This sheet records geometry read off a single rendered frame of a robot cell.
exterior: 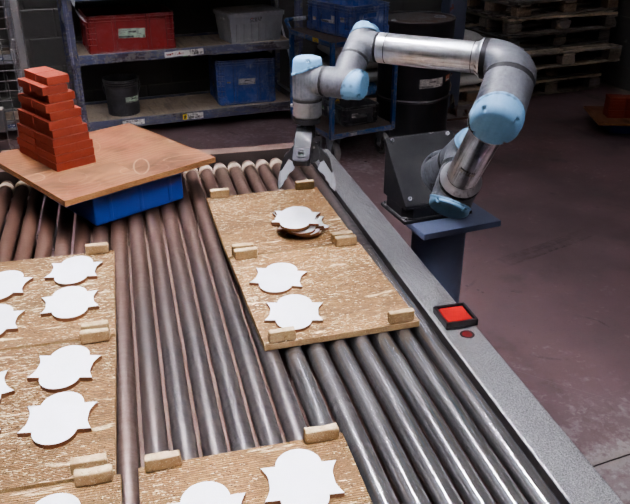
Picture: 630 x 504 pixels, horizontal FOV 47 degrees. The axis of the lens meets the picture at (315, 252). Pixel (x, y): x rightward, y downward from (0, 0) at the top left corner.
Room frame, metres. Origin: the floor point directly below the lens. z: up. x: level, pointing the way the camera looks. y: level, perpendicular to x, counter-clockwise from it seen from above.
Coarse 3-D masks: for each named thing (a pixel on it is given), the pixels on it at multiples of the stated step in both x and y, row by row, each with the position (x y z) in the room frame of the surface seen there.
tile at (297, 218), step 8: (288, 208) 1.88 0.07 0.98; (296, 208) 1.88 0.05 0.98; (304, 208) 1.88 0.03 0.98; (280, 216) 1.83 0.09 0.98; (288, 216) 1.83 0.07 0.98; (296, 216) 1.83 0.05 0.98; (304, 216) 1.83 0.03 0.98; (312, 216) 1.83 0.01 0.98; (272, 224) 1.79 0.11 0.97; (280, 224) 1.78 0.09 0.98; (288, 224) 1.78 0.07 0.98; (296, 224) 1.78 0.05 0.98; (304, 224) 1.78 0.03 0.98; (312, 224) 1.78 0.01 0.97
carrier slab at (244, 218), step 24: (264, 192) 2.11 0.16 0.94; (288, 192) 2.11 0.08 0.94; (312, 192) 2.11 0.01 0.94; (216, 216) 1.92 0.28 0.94; (240, 216) 1.92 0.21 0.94; (264, 216) 1.92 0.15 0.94; (336, 216) 1.92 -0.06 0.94; (240, 240) 1.77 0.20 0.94; (264, 240) 1.77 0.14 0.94; (288, 240) 1.77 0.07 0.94; (312, 240) 1.77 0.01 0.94
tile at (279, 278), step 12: (276, 264) 1.61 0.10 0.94; (288, 264) 1.61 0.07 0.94; (264, 276) 1.55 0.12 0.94; (276, 276) 1.55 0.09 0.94; (288, 276) 1.55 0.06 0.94; (300, 276) 1.55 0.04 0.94; (264, 288) 1.49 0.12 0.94; (276, 288) 1.49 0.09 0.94; (288, 288) 1.49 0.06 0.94; (300, 288) 1.50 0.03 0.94
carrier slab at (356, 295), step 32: (288, 256) 1.67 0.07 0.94; (320, 256) 1.67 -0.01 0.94; (352, 256) 1.67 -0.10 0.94; (256, 288) 1.51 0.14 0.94; (320, 288) 1.51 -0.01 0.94; (352, 288) 1.51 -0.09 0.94; (384, 288) 1.51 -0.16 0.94; (256, 320) 1.36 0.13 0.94; (352, 320) 1.36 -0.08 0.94; (384, 320) 1.36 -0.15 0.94; (416, 320) 1.36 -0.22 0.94
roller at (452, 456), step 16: (272, 160) 2.45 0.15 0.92; (288, 176) 2.29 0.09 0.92; (384, 336) 1.32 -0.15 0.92; (384, 352) 1.28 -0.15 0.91; (400, 352) 1.27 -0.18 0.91; (400, 368) 1.21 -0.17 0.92; (400, 384) 1.17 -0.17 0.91; (416, 384) 1.16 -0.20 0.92; (416, 400) 1.11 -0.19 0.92; (416, 416) 1.09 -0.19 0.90; (432, 416) 1.06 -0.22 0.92; (432, 432) 1.03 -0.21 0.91; (448, 432) 1.02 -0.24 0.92; (448, 448) 0.98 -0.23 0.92; (448, 464) 0.95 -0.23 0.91; (464, 464) 0.94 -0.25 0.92; (464, 480) 0.90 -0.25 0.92; (480, 480) 0.90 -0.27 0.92; (464, 496) 0.88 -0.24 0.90; (480, 496) 0.86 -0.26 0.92
